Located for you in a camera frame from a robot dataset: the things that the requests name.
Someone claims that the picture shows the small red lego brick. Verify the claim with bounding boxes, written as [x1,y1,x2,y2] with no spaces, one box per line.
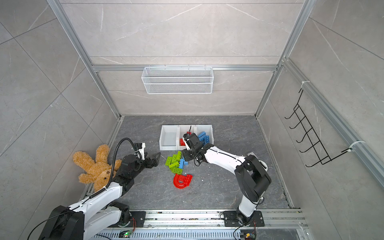
[180,138,186,147]

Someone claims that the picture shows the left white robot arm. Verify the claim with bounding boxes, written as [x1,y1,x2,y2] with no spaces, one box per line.
[39,138,161,240]

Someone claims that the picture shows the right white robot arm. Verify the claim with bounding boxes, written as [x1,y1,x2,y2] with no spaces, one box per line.
[182,133,272,226]

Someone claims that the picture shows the green lego brick upper left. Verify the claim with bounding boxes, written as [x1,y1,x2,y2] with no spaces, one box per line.
[165,157,173,166]

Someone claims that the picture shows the white middle plastic bin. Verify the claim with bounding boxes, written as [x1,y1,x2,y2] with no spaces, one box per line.
[177,125,196,151]

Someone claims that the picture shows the white plastic bin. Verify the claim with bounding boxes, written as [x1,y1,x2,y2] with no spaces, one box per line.
[195,125,214,144]
[159,125,180,151]
[177,125,196,151]

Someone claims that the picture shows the white right plastic bin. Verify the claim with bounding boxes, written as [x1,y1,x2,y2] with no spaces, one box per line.
[195,125,214,144]

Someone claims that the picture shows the green lego brick lower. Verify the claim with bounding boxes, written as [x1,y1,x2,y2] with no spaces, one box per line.
[170,167,183,175]

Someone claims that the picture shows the white left plastic bin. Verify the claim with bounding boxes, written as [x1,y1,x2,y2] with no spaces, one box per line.
[159,125,180,151]

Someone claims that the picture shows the red lego brick on arch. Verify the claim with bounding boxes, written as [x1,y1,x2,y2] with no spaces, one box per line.
[179,175,193,186]

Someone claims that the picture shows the red arch lego piece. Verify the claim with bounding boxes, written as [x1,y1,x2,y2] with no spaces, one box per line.
[173,174,193,189]

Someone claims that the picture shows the brown teddy bear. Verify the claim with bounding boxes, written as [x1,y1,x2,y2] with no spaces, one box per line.
[73,145,112,192]

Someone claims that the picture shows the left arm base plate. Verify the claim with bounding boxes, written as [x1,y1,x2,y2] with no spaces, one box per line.
[117,211,147,228]

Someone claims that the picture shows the white wire mesh basket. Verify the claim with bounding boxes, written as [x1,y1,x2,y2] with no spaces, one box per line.
[142,67,214,95]

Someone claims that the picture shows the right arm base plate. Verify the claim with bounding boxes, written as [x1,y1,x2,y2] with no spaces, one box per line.
[221,211,265,227]

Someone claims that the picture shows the aluminium front rail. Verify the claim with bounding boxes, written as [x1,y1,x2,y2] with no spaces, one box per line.
[131,209,309,230]

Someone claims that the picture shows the black wire hook rack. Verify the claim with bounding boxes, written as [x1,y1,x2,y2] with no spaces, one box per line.
[284,89,353,168]

